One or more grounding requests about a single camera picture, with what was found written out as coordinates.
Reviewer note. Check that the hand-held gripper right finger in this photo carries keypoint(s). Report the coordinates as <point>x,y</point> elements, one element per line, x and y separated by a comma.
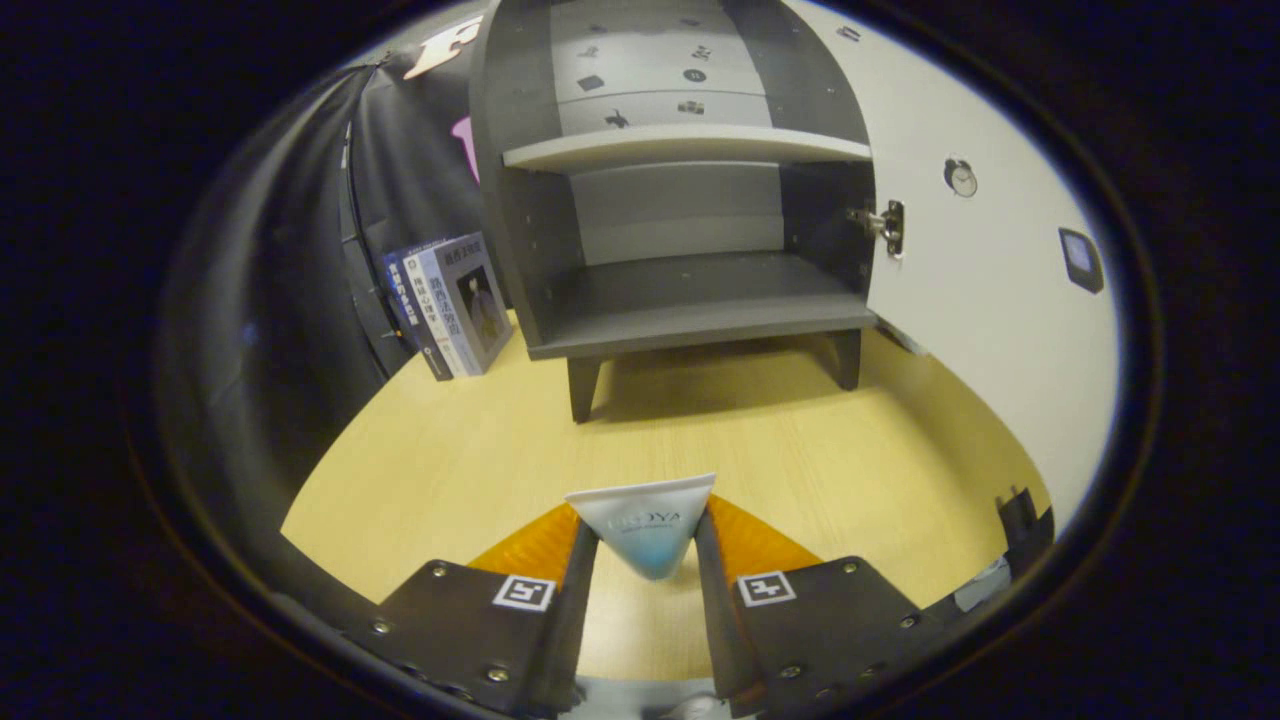
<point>722,620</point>

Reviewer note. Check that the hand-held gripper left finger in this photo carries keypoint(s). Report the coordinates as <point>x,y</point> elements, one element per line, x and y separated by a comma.
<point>570,620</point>

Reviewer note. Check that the white blue tube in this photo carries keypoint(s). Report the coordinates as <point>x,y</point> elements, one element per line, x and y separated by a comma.
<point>645,520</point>

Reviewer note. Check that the grey cabinet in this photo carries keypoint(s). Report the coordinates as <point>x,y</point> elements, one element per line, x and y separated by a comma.
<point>700,290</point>

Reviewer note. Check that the white blue book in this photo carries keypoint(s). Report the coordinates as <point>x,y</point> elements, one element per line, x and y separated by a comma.
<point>432,300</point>

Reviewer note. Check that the metal door hinge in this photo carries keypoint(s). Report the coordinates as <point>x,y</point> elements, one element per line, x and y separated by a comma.
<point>890,228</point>

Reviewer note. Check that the thin black pole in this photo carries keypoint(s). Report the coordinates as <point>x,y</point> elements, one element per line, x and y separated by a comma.
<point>362,230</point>

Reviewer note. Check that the black backdrop cloth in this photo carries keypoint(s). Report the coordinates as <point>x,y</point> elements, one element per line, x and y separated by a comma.
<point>290,250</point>

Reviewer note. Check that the white cabinet shelf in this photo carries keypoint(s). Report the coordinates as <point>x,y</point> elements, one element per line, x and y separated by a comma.
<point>690,145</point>

